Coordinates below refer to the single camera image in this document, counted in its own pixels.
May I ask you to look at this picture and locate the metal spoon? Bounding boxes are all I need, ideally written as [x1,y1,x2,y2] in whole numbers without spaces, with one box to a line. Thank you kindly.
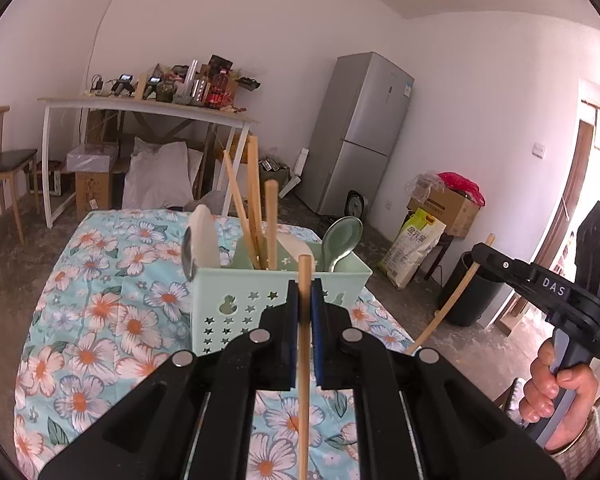
[181,227,198,281]
[321,216,365,273]

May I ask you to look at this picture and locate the white foam box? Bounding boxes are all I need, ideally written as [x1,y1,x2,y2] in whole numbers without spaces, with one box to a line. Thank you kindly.
[66,142,120,173]

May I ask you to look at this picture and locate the person's right hand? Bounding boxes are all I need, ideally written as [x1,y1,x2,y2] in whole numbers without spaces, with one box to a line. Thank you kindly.
[519,339,600,426]

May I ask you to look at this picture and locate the gold bracelet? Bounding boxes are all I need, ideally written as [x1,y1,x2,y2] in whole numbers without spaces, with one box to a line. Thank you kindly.
[547,412,594,457]

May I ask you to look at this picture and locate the person's right forearm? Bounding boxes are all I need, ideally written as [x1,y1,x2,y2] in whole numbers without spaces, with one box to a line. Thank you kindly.
[545,407,600,480]

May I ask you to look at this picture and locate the red plastic bag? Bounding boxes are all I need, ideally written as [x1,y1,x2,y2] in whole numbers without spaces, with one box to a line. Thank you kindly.
[437,172,486,206]

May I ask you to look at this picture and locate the long white table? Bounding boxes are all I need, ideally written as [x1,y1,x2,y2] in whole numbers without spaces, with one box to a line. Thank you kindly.
[37,97,261,228]

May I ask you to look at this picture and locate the black rice cooker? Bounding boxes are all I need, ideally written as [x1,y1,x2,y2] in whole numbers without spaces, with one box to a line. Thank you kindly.
[344,190,371,219]

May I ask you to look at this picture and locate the white yellow rice sack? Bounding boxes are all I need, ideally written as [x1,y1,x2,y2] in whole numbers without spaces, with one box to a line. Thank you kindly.
[378,207,446,290]

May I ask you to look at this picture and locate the cola bottle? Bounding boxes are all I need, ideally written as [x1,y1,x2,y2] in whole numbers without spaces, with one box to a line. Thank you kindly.
[207,72,228,108]

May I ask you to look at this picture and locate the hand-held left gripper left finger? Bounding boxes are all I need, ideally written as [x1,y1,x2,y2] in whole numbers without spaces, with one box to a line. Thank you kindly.
[39,280,300,480]

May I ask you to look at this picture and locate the floral blue tablecloth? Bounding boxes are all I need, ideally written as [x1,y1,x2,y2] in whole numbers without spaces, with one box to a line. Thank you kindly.
[14,209,416,480]

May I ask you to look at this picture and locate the silver refrigerator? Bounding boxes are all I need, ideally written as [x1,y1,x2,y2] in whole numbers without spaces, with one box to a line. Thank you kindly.
[295,51,415,218]

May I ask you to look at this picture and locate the dark wooden stool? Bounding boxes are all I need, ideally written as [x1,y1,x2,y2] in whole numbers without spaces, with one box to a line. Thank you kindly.
[425,232,453,281]

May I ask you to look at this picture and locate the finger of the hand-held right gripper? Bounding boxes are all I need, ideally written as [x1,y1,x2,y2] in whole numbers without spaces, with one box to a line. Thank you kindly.
[471,242,537,292]

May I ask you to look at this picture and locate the black trash bin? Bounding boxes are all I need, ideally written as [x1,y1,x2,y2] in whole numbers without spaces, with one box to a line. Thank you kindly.
[440,250,511,328]

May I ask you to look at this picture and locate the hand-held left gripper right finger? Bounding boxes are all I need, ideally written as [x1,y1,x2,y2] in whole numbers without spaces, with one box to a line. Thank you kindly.
[311,280,567,480]

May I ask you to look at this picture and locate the white flat board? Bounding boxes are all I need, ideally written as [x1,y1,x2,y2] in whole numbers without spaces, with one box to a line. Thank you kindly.
[280,147,311,196]

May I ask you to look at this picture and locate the small cardboard box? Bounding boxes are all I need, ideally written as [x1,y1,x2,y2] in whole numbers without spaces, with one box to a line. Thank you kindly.
[75,170,116,221]

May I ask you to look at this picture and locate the green plastic utensil holder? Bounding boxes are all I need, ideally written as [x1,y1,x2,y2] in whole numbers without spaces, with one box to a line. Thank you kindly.
[186,237,373,358]

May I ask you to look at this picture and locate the wooden chopstick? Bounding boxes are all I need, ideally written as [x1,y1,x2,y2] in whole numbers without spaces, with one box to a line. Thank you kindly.
[247,135,268,267]
[222,150,263,270]
[265,180,280,270]
[296,255,313,480]
[405,233,496,356]

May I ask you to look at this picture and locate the wooden chair dark seat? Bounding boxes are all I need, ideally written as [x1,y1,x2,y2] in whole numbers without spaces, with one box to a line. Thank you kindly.
[0,105,40,246]

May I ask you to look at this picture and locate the brown cardboard box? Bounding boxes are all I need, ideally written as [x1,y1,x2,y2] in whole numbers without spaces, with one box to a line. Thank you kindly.
[407,187,481,239]

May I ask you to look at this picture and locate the green crate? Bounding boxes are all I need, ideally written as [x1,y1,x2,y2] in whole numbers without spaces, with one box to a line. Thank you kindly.
[258,152,292,186]

